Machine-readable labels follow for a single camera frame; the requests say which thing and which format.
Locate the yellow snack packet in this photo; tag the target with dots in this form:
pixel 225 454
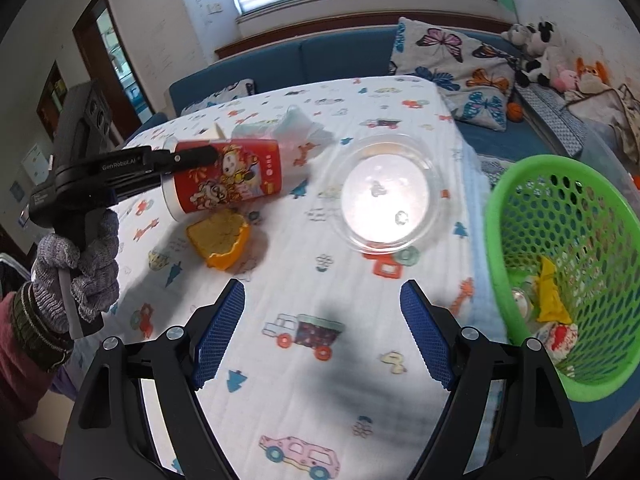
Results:
pixel 550 290

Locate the clear plastic storage box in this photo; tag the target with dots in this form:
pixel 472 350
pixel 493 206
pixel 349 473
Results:
pixel 615 155

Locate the blue sofa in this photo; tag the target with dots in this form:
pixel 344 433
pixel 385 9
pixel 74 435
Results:
pixel 280 65

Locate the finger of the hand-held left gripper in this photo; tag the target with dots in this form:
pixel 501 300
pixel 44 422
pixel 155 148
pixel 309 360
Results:
pixel 140 189
pixel 192 156

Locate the grey plush toy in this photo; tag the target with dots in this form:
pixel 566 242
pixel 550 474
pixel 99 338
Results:
pixel 515 35

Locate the pink plush toy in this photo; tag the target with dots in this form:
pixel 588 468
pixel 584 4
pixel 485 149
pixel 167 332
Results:
pixel 567 79

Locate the small printed pillow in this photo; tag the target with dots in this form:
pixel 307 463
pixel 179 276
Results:
pixel 225 95

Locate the clear plastic bowl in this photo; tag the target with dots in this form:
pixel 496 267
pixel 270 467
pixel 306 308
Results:
pixel 385 195

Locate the small orange ball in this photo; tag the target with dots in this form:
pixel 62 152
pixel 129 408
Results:
pixel 515 112

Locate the white paper wrapper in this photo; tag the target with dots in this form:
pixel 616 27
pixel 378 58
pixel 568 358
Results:
pixel 560 337

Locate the white paper cup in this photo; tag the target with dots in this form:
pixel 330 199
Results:
pixel 216 134

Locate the red cartoon paper cup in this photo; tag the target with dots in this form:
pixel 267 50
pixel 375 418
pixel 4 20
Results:
pixel 235 180

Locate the person's left hand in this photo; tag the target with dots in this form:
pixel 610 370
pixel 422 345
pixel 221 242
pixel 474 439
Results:
pixel 95 270

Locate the blue patterned cushion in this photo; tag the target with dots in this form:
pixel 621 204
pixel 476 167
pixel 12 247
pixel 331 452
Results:
pixel 555 120

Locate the person's left forearm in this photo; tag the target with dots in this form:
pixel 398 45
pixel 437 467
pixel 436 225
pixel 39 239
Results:
pixel 20 360

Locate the cow plush toy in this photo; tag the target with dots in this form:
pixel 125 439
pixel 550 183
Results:
pixel 545 60

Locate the brown wooden door frame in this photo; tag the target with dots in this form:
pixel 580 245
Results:
pixel 80 40

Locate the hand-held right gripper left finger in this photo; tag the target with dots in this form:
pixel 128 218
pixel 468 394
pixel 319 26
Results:
pixel 217 340

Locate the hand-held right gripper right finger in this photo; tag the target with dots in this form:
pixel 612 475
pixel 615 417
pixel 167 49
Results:
pixel 427 340

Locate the green plastic basket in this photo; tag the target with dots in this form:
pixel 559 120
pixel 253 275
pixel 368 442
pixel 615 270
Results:
pixel 500 260

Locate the clear plastic bag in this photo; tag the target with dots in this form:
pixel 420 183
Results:
pixel 295 125

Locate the butterfly print pillow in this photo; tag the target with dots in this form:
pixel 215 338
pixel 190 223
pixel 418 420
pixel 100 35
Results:
pixel 450 60

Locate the cartoon car printed blanket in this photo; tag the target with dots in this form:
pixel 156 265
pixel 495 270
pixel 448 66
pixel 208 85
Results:
pixel 310 365

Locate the beige crumpled cloth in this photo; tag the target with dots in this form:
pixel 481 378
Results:
pixel 625 110

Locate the orange fox plush toy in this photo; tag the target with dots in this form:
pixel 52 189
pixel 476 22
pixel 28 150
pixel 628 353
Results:
pixel 590 77

